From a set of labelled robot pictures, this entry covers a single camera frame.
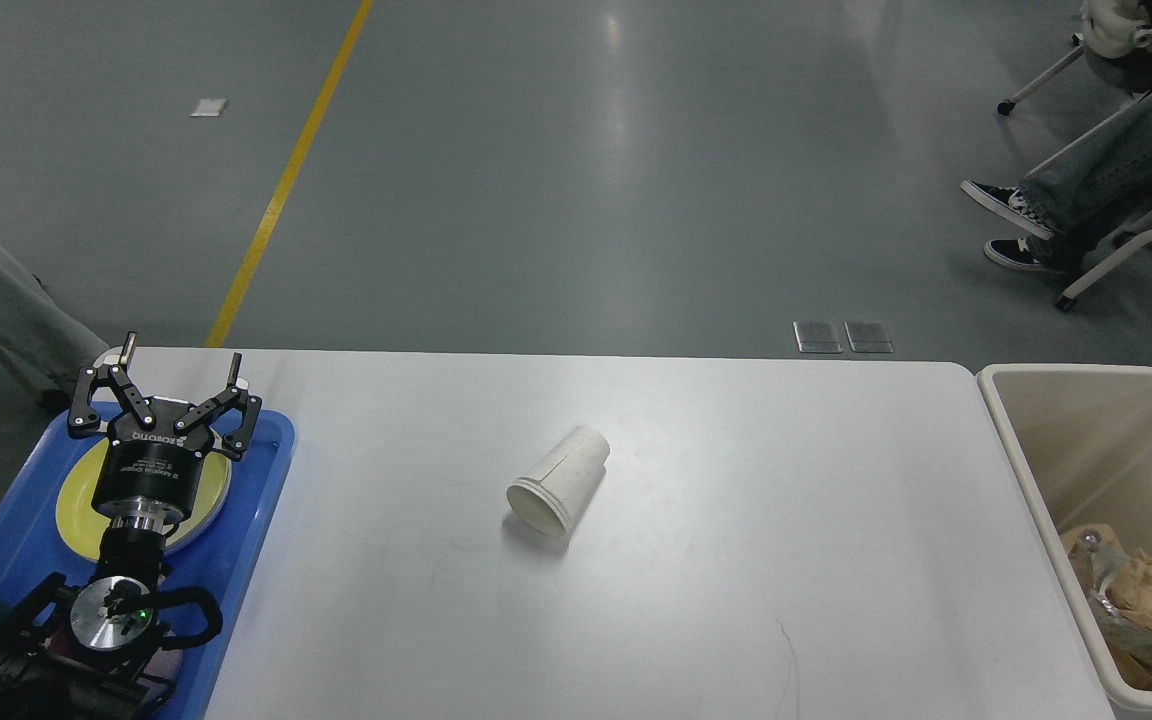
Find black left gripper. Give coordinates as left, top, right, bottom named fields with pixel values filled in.
left=67, top=332, right=263, bottom=526

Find yellow plastic plate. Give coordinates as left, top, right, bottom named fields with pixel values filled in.
left=55, top=439, right=232, bottom=562

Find large brown paper bag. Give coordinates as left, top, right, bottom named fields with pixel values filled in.
left=1061, top=524, right=1152, bottom=691

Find white paper cup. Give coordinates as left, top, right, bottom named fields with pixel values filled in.
left=506, top=425, right=611, bottom=538

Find aluminium foil tray sheet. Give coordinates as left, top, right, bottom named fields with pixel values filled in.
left=1068, top=526, right=1130, bottom=620

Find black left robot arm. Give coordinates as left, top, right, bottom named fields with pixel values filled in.
left=0, top=332, right=262, bottom=719

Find pale green plate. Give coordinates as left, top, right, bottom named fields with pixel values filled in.
left=165, top=477, right=230, bottom=556

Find beige plastic bin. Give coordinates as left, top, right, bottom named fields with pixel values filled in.
left=977, top=364, right=1152, bottom=717

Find standing person grey trousers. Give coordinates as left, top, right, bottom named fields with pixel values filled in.
left=0, top=213, right=112, bottom=571

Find blue plastic tray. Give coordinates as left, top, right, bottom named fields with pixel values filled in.
left=0, top=409, right=294, bottom=719

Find seated person in jeans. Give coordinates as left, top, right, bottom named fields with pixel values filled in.
left=960, top=94, right=1152, bottom=273

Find floor socket plate right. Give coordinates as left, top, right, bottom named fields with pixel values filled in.
left=844, top=323, right=895, bottom=354

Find floor socket plate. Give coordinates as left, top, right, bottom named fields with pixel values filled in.
left=844, top=323, right=895, bottom=354
left=791, top=323, right=844, bottom=354

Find floor socket plate left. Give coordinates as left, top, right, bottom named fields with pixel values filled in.
left=791, top=323, right=844, bottom=354

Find white office chair with jacket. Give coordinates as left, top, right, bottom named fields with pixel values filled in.
left=996, top=1, right=1152, bottom=118

